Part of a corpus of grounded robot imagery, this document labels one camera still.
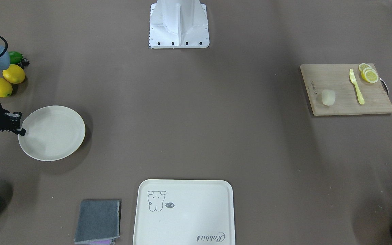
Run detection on cream rectangular tray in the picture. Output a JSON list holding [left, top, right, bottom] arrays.
[[133, 179, 235, 245]]

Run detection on grey folded cloth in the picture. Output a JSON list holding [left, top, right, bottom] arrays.
[[74, 199, 121, 242]]

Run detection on dark purple grape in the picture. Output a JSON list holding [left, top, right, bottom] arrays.
[[17, 58, 30, 69]]

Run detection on back lemon slice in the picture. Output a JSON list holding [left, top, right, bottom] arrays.
[[358, 63, 372, 72]]

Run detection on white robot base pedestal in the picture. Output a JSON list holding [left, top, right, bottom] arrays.
[[148, 0, 210, 49]]

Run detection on cream round plate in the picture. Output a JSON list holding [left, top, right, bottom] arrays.
[[18, 105, 86, 161]]

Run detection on green lime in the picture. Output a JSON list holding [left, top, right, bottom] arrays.
[[9, 51, 23, 65]]

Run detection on purple cloth under grey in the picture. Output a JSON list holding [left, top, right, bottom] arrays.
[[74, 238, 116, 245]]

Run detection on middle lemon slice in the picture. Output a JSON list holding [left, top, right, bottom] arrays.
[[361, 68, 377, 79]]

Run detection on yellow lemon upper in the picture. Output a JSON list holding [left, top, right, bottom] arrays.
[[2, 65, 26, 84]]

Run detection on yellow plastic knife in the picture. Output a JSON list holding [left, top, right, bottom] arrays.
[[349, 69, 365, 104]]

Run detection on white steamed bun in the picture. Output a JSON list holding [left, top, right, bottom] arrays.
[[321, 89, 336, 107]]

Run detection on wooden cutting board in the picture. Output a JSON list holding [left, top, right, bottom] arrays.
[[300, 64, 392, 116]]

